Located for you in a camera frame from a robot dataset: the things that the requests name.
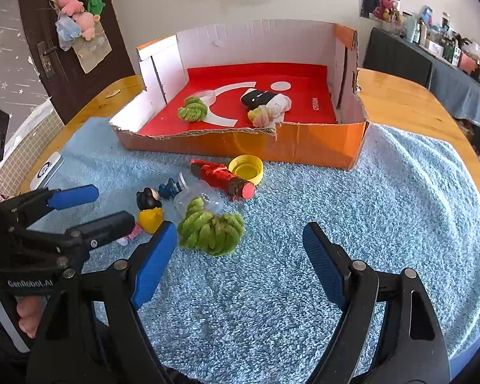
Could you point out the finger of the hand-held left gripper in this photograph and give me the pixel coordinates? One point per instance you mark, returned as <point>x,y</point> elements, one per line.
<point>74,196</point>
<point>104,228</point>

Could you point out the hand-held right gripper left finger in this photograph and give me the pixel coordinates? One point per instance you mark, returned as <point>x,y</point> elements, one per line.
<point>156,264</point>

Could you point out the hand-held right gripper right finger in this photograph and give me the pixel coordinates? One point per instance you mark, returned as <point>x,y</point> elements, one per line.
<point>324,264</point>

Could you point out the black-haired yellow dress figurine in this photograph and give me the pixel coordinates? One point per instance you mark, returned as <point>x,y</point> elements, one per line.
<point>150,218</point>

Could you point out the green yarn ball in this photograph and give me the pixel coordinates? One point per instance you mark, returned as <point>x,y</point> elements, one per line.
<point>192,110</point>
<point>208,230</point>

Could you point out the small blue figurine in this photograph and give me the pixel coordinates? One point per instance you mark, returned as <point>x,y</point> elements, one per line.
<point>168,188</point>

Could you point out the clear plastic container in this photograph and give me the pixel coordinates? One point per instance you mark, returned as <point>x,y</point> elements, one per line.
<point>204,190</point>

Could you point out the red stick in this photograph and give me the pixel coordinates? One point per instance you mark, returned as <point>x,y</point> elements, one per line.
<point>220,176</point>

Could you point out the yellow bottle cap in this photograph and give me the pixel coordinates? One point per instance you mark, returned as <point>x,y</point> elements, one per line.
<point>244,168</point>

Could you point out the orange cardboard box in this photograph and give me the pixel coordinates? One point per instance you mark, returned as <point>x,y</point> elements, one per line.
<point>304,140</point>

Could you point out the pale yellow cloth bundle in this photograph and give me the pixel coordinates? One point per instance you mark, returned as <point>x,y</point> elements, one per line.
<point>262,116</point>

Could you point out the clear round lid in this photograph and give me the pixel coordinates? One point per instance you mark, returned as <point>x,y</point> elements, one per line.
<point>210,95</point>

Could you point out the black and white roll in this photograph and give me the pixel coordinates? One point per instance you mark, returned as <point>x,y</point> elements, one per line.
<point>256,98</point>

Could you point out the person's left hand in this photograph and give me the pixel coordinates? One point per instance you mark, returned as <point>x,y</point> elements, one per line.
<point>28,318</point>

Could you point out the white rectangular device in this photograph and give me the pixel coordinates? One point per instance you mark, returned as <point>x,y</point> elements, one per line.
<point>46,170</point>

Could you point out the white tiled cabinet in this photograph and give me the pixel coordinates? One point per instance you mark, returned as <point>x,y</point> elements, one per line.
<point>24,152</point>

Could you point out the blue fluffy towel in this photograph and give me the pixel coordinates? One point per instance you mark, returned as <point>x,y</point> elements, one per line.
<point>384,208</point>

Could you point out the dark brown door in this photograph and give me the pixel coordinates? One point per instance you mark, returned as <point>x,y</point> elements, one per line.
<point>64,88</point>

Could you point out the beige paper bag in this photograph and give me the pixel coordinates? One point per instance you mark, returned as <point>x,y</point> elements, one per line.
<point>92,54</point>

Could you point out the bluish plastic bag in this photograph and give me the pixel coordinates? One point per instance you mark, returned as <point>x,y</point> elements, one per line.
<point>66,32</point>

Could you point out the pink plush toy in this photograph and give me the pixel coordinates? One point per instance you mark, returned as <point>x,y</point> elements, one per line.
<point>86,22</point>
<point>70,3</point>

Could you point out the green plush toy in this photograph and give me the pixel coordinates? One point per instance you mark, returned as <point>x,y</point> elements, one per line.
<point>94,4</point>

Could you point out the blue side table cloth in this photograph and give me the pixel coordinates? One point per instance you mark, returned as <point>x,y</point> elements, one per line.
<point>460,88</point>

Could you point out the cluttered side table, blue cloth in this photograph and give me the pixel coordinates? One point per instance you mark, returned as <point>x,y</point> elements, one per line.
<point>444,44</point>

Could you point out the pink rabbit plush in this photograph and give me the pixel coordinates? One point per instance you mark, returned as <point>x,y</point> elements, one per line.
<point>387,4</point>

